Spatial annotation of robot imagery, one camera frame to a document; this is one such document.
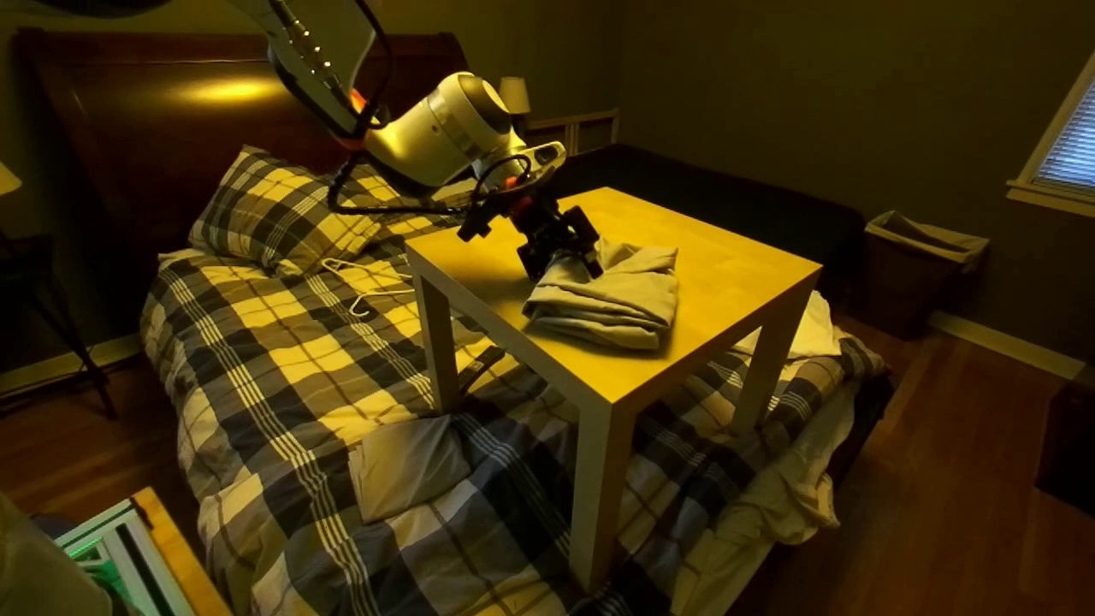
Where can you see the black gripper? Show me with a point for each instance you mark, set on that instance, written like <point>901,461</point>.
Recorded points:
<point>550,230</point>

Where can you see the grey cloth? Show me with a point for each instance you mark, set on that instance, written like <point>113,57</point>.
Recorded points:
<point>631,307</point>

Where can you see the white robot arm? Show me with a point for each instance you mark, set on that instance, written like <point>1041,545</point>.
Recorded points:
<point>447,148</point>

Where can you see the white cube shelf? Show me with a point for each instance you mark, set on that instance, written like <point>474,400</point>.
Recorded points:
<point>580,132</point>

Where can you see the white lamp shade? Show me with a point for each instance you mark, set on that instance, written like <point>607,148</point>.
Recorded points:
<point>513,93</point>

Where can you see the light wooden side table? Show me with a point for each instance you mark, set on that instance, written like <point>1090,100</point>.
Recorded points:
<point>726,287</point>

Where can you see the white plastic clothes hanger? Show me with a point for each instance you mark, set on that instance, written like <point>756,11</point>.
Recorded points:
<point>372,281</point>

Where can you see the plaid pillow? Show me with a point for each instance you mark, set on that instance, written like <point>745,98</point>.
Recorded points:
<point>279,217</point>

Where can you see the plaid checkered bed comforter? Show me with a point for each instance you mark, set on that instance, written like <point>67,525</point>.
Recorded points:
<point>328,488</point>

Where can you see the white bed sheet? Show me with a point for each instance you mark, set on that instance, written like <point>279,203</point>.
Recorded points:
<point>790,496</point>

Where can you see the brown wicker basket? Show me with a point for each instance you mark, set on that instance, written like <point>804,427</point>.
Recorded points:
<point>908,267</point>

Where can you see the dark wooden headboard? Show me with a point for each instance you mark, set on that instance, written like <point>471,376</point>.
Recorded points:
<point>152,121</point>

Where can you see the white framed window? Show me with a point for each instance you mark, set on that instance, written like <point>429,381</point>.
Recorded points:
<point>1062,165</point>

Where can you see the dark folding stand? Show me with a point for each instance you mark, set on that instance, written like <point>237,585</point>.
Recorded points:
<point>29,278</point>

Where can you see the green and white box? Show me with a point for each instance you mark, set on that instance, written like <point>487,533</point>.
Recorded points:
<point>116,550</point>

